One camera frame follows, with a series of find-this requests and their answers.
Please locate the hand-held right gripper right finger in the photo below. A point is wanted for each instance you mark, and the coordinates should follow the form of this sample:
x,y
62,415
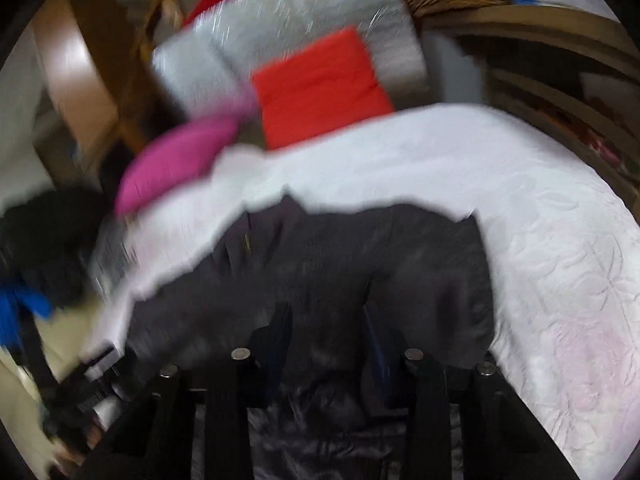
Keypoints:
x,y
375,342

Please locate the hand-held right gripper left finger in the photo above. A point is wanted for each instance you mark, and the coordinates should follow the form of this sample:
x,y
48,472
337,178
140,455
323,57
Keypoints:
x,y
277,340

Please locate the black jacket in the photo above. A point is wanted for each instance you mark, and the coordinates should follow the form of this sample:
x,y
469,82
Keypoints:
x,y
325,260

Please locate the blue cloth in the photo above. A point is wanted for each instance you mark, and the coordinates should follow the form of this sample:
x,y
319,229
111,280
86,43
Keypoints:
x,y
15,315

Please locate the black bag on floor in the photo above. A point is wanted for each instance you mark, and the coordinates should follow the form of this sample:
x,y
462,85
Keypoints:
x,y
50,240

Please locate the white bedspread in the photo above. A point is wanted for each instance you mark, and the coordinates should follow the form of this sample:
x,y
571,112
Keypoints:
x,y
500,185

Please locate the pink cushion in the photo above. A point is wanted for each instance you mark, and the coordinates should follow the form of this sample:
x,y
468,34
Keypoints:
x,y
170,165

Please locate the red cushion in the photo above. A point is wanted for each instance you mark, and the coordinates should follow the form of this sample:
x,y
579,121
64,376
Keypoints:
x,y
320,90

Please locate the red patterned cloth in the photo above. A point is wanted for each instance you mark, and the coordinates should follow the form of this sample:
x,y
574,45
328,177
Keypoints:
x,y
602,152

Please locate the brown wooden counter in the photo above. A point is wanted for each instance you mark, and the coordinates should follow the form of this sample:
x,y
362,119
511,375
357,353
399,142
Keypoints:
x,y
75,75

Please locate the silver foil mat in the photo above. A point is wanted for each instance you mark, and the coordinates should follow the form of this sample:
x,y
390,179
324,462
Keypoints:
x,y
300,10

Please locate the wooden headboard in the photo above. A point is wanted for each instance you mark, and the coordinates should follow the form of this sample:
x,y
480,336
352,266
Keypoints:
x,y
107,45

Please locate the wooden shelf unit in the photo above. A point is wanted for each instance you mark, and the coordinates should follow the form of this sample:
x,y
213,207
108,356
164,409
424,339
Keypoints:
x,y
550,35

